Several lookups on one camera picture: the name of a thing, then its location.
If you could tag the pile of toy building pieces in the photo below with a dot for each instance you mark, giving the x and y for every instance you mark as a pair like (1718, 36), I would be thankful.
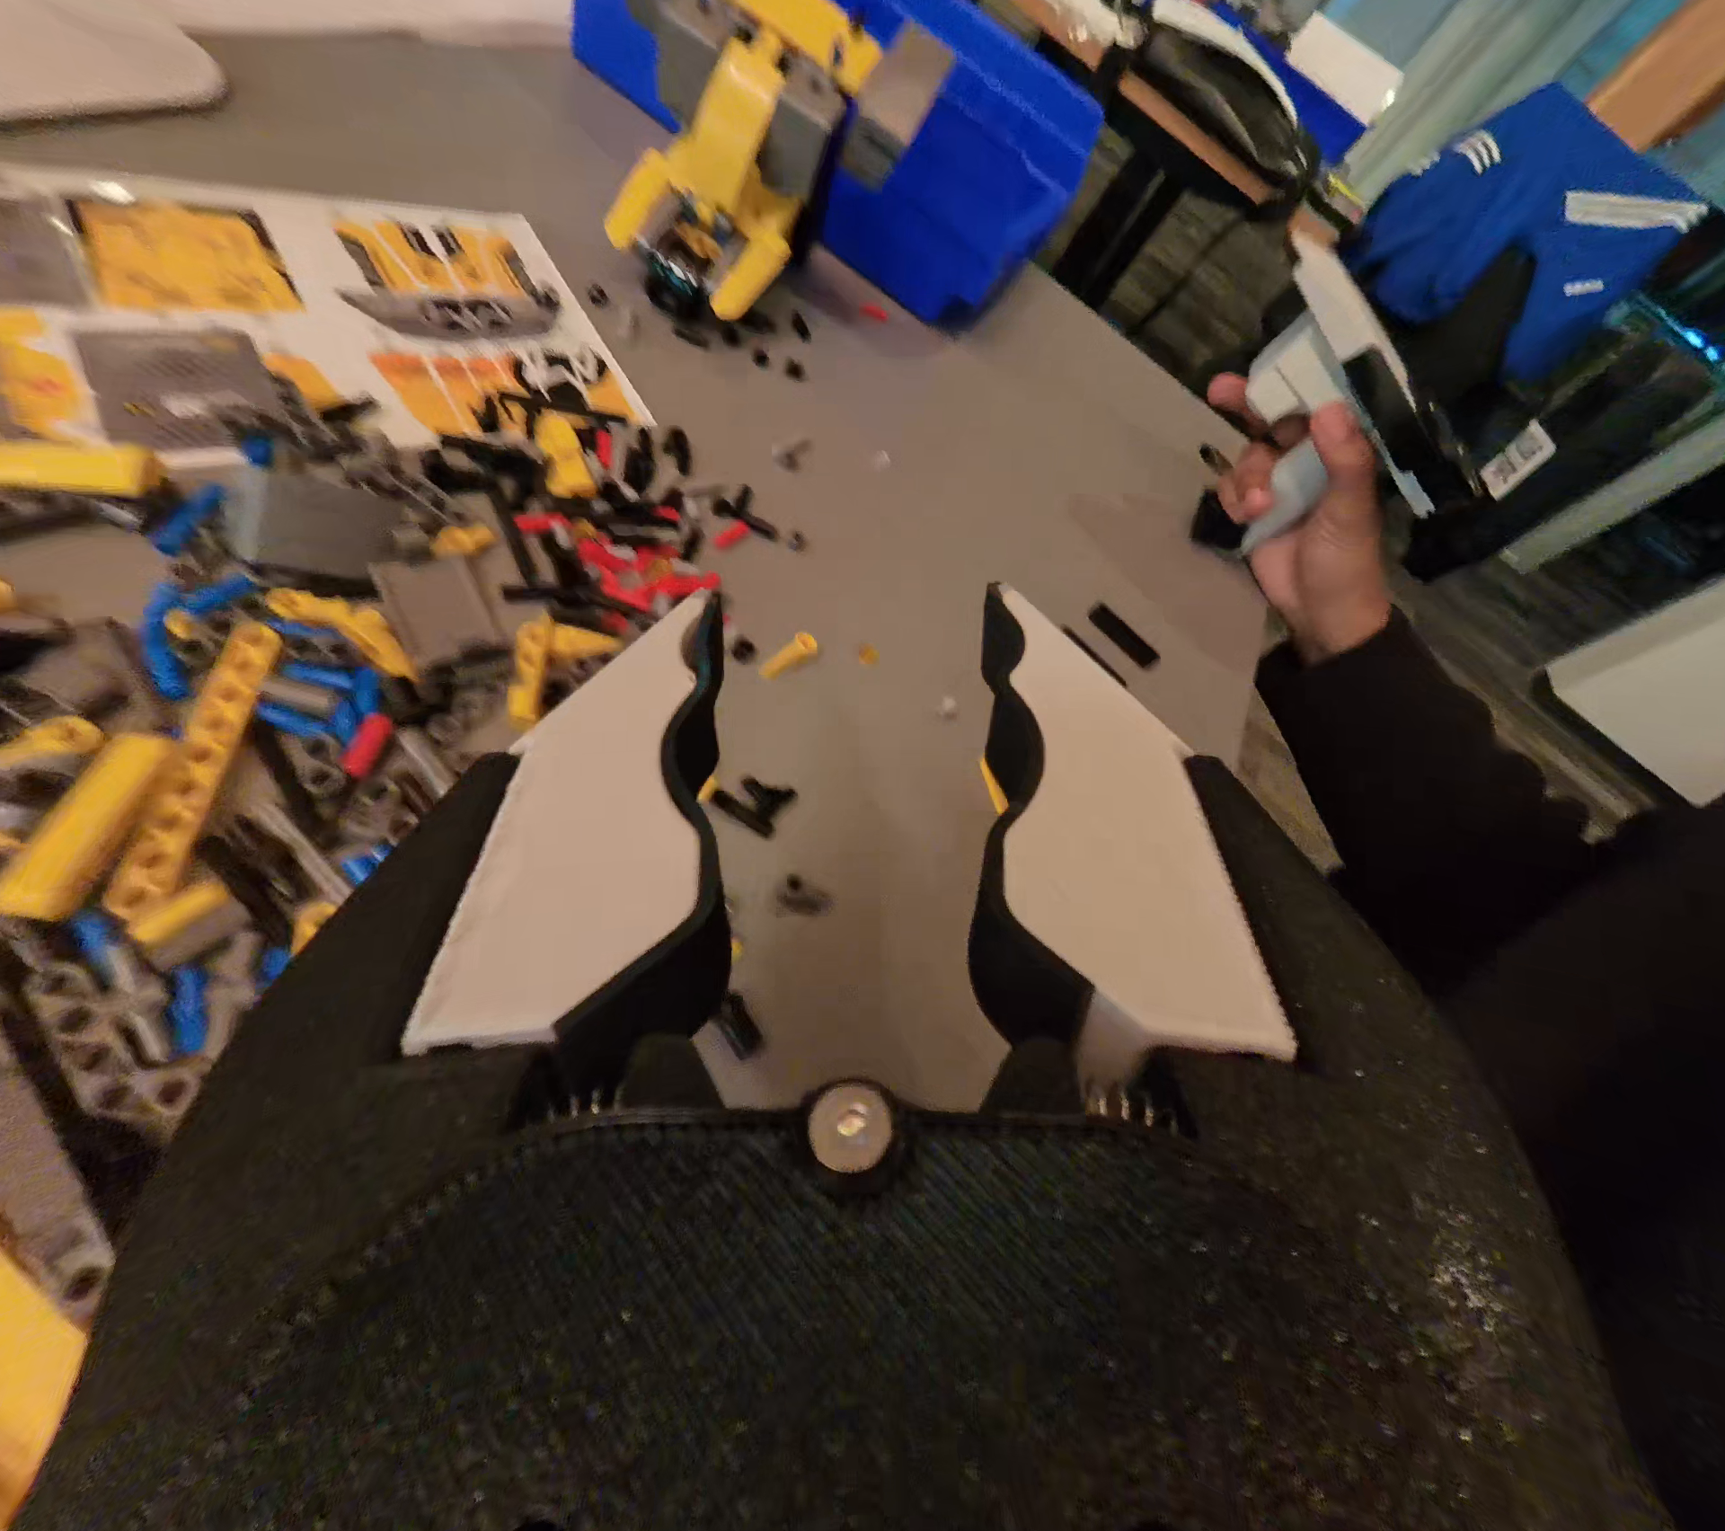
(202, 681)

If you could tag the partly built toy vehicle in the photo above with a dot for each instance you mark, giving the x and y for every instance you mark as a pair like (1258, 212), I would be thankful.
(735, 130)

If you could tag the person's right hand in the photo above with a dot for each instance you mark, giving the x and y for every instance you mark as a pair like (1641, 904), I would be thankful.
(1328, 568)

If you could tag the black toy connector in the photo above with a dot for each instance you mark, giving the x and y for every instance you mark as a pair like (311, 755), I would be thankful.
(755, 805)

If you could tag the black flat toy beam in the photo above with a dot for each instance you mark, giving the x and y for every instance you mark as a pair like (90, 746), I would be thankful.
(1122, 635)

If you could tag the yellow toy pin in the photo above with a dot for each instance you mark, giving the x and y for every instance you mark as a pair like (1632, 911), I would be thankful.
(789, 654)

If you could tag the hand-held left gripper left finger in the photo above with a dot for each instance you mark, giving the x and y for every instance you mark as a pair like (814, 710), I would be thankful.
(579, 870)

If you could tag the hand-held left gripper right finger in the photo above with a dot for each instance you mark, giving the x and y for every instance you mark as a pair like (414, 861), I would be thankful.
(1145, 884)

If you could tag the wooden desk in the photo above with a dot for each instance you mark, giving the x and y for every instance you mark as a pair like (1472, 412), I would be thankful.
(1140, 96)

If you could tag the blue jacket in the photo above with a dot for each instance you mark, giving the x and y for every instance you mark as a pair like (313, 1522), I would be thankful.
(1483, 237)

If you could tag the person's right forearm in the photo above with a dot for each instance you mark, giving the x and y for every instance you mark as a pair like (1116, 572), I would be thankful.
(1429, 777)

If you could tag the blue storage bin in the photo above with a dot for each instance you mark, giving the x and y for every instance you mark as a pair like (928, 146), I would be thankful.
(971, 196)

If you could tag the toy sticker sheet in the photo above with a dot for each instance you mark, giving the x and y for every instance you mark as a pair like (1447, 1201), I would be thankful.
(405, 250)

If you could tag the small black toy pin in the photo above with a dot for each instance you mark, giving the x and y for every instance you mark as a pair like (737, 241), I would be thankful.
(802, 895)

